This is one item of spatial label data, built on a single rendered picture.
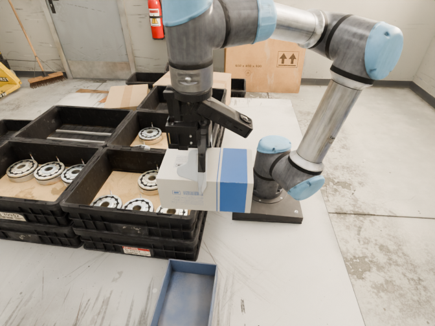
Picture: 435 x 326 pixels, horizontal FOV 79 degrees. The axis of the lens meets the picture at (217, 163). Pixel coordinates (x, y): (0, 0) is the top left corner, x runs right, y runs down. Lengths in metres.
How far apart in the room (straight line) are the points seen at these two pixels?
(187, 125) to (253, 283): 0.57
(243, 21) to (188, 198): 0.35
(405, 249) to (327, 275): 1.24
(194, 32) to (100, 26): 3.86
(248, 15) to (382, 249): 1.82
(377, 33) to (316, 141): 0.30
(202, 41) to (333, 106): 0.46
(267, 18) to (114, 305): 0.82
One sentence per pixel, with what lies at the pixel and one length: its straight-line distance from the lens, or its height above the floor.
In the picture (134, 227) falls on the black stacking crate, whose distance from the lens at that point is 0.84.
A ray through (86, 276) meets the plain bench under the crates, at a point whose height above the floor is 0.70.
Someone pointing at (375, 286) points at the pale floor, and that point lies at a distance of 1.90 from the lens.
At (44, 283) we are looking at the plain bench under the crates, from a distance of 1.04.
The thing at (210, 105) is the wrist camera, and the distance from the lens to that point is 0.49.
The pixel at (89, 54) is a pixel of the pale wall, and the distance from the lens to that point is 4.47.
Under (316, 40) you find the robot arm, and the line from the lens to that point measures 0.80.
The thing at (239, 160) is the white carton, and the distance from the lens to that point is 0.59.
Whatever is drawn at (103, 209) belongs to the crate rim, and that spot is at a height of 0.93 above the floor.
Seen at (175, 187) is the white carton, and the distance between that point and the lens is 0.56.
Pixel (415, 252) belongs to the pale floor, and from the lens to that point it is 2.18.
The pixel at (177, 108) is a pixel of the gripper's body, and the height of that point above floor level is 1.27.
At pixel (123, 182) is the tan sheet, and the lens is 1.04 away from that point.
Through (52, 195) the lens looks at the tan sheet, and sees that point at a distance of 1.10.
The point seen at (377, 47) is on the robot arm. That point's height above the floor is 1.33.
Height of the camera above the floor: 1.50
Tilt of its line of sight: 38 degrees down
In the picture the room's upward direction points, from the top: straight up
